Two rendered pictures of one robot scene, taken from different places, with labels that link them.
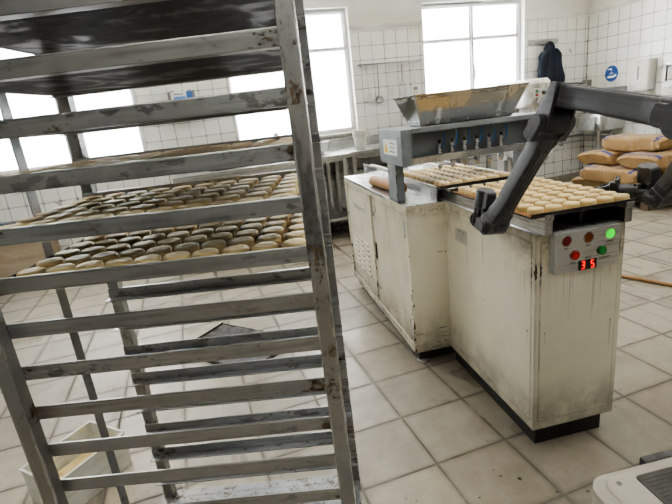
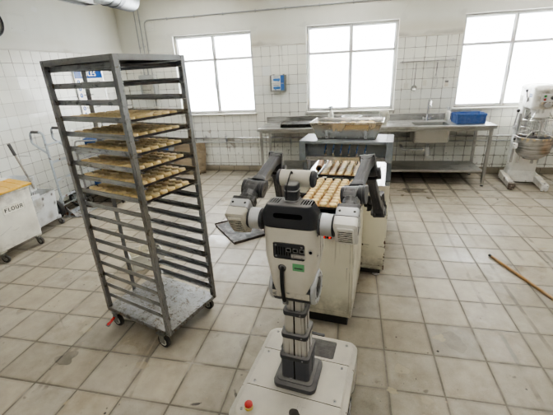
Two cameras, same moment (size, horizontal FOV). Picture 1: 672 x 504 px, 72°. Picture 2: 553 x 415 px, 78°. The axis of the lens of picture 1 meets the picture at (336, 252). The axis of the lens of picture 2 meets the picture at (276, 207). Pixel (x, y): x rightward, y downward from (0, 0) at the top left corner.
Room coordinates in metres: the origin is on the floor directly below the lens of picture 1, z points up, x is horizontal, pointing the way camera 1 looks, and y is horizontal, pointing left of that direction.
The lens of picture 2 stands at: (-0.43, -1.50, 1.70)
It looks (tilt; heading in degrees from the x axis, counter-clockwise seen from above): 22 degrees down; 29
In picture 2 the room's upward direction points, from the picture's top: 3 degrees counter-clockwise
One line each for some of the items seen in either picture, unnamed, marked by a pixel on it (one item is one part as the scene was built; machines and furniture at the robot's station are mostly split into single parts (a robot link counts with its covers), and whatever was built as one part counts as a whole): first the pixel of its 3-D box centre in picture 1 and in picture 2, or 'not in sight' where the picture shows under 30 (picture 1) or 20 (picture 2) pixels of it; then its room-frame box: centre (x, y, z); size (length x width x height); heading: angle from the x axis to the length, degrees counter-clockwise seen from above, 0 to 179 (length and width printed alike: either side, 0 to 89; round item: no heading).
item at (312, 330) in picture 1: (231, 341); (169, 224); (1.21, 0.33, 0.69); 0.64 x 0.03 x 0.03; 89
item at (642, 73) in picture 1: (604, 111); not in sight; (5.92, -3.54, 0.93); 0.99 x 0.38 x 1.09; 17
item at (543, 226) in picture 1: (425, 185); not in sight; (2.38, -0.50, 0.87); 2.01 x 0.03 x 0.07; 10
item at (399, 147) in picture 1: (460, 156); (346, 158); (2.29, -0.66, 1.01); 0.72 x 0.33 x 0.34; 100
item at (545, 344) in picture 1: (520, 298); (335, 246); (1.79, -0.75, 0.45); 0.70 x 0.34 x 0.90; 10
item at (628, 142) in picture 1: (640, 141); not in sight; (4.99, -3.40, 0.62); 0.72 x 0.42 x 0.17; 23
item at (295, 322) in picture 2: not in sight; (297, 339); (0.75, -0.92, 0.49); 0.11 x 0.11 x 0.40; 9
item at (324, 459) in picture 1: (200, 467); (127, 258); (0.82, 0.34, 0.60); 0.64 x 0.03 x 0.03; 89
